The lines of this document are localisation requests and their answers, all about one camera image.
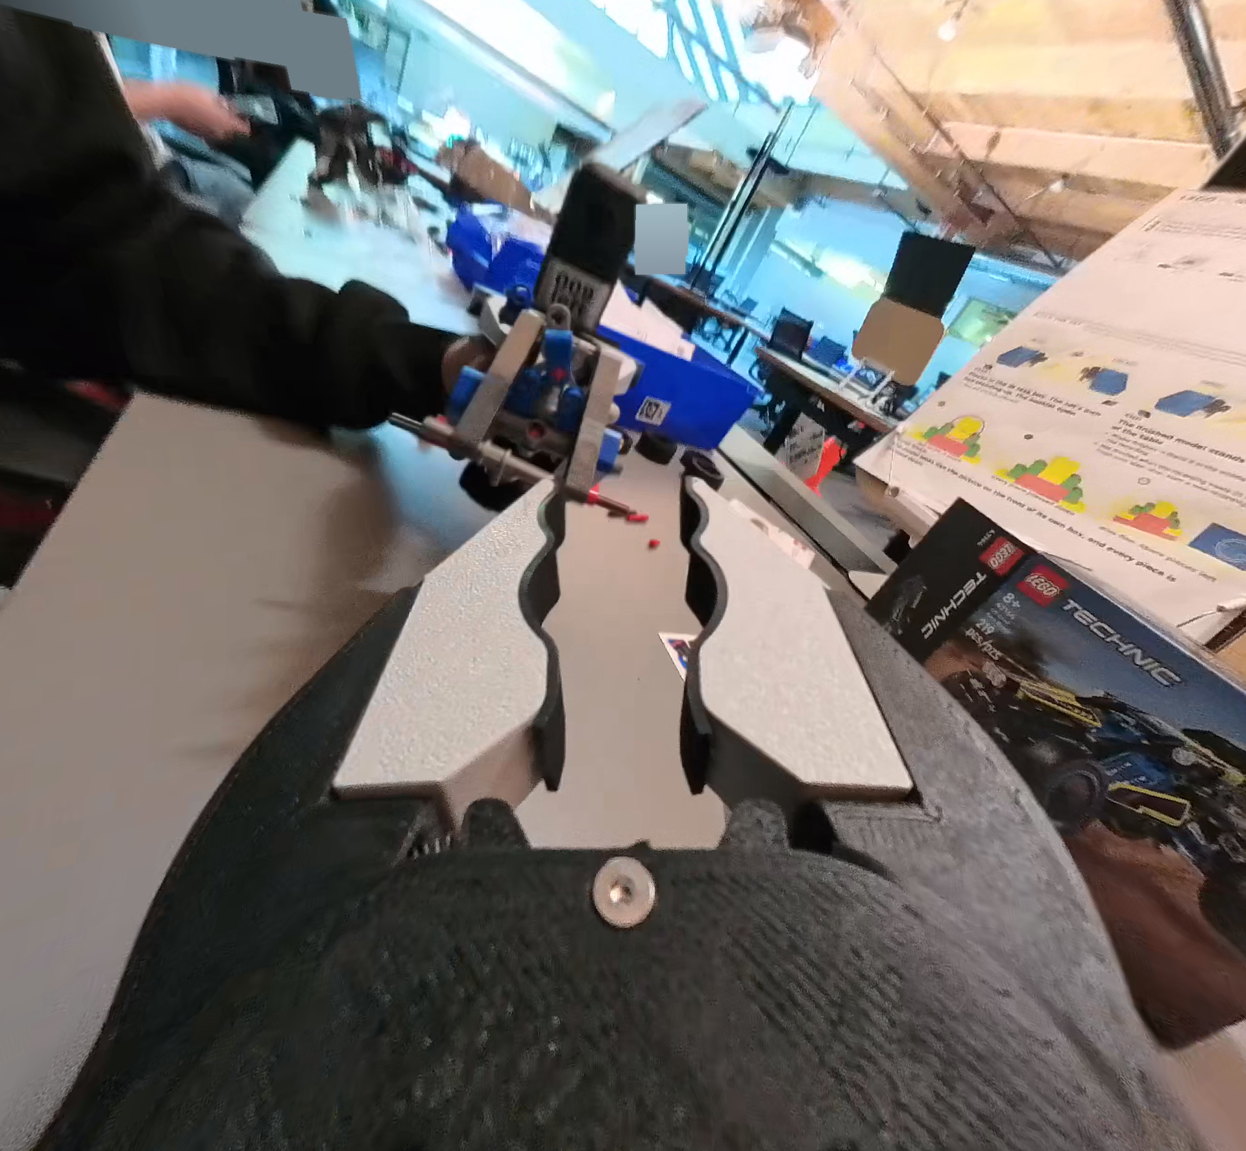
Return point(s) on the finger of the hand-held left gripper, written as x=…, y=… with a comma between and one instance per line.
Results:
x=501, y=382
x=596, y=411

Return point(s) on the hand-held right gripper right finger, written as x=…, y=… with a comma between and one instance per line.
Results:
x=788, y=684

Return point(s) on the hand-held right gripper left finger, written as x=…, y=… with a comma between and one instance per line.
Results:
x=448, y=675

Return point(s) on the blue grey lego model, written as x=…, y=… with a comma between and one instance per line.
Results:
x=546, y=402

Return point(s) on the person's left forearm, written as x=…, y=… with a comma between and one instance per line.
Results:
x=292, y=333

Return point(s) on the black lego tyre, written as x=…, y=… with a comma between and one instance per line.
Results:
x=658, y=447
x=703, y=469

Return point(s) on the black lego set box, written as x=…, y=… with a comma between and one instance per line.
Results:
x=1071, y=703

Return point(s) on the person's left hand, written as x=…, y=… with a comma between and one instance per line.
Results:
x=465, y=358

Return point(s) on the large blue plastic bin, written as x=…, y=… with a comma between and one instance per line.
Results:
x=691, y=392

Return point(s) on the small blue plastic bin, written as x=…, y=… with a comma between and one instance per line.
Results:
x=492, y=246

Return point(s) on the blue white table sticker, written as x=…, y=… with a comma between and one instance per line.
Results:
x=679, y=653

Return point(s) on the orange cone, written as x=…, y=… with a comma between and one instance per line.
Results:
x=823, y=468

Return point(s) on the black red device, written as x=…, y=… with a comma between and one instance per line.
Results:
x=351, y=143

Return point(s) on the tan board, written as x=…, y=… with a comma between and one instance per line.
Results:
x=897, y=336

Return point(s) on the white instruction poster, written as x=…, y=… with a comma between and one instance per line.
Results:
x=1100, y=411

